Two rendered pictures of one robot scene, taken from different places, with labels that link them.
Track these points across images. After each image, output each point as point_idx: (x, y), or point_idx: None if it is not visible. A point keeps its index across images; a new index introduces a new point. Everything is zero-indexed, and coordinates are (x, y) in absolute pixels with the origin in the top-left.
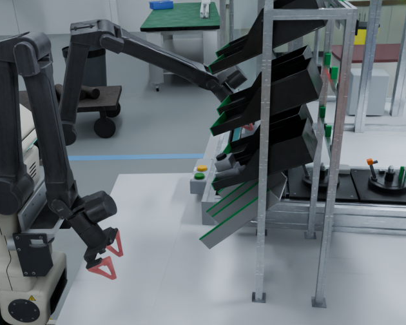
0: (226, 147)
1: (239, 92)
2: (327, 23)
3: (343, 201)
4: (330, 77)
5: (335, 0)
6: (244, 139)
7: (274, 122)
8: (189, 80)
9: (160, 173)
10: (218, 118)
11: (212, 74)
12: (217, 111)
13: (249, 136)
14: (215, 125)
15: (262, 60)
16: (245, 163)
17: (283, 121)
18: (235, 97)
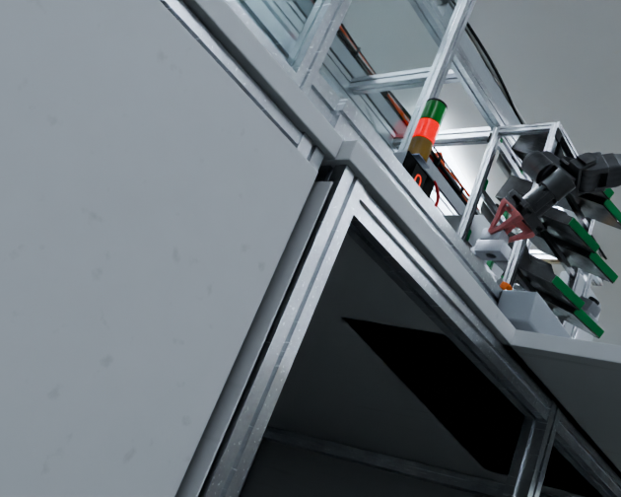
0: (564, 283)
1: (562, 215)
2: (495, 153)
3: None
4: (503, 216)
5: (520, 160)
6: (539, 270)
7: (538, 258)
8: None
9: None
10: (604, 262)
11: None
12: (598, 248)
13: (535, 265)
14: (609, 271)
15: (592, 227)
16: (556, 304)
17: (530, 257)
18: (565, 220)
